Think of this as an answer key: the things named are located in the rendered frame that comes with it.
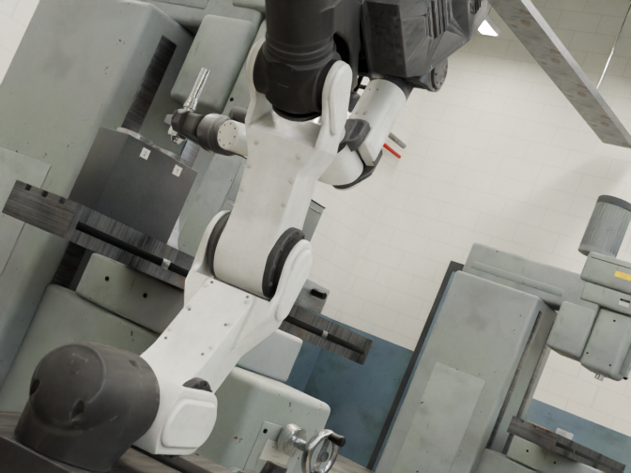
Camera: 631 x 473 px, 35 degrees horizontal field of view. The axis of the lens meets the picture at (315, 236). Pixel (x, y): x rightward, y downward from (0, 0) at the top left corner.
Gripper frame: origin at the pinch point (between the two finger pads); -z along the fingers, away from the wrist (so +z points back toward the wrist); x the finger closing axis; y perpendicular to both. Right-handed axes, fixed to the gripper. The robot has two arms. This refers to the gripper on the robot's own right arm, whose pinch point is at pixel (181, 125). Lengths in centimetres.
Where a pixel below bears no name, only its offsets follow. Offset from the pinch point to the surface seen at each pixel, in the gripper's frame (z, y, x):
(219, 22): -24.6, -34.1, -17.3
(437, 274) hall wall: -370, -76, -659
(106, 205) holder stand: 5.1, 25.0, 14.4
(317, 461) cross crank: 49, 59, -33
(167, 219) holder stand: 5.9, 22.0, -2.4
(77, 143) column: -43.8, 10.2, -5.1
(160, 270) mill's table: 8.6, 33.6, -4.2
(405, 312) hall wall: -387, -29, -658
